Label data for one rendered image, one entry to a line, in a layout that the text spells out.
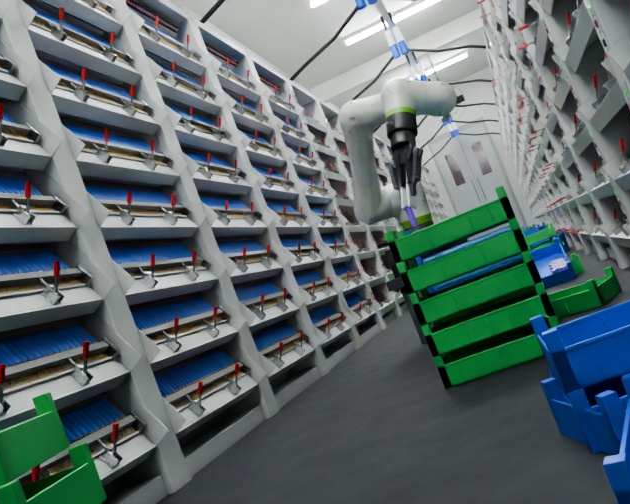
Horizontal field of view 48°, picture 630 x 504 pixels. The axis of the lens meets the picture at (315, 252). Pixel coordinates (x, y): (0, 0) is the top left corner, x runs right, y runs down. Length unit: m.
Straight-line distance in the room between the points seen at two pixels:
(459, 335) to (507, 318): 0.12
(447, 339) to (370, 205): 1.16
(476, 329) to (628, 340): 0.79
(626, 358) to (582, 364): 0.05
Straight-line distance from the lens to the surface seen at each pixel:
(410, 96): 2.21
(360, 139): 2.64
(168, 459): 1.85
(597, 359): 0.97
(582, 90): 2.28
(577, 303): 2.21
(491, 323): 1.72
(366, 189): 2.76
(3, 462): 0.88
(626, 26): 1.60
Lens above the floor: 0.30
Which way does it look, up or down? 4 degrees up
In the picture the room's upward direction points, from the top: 21 degrees counter-clockwise
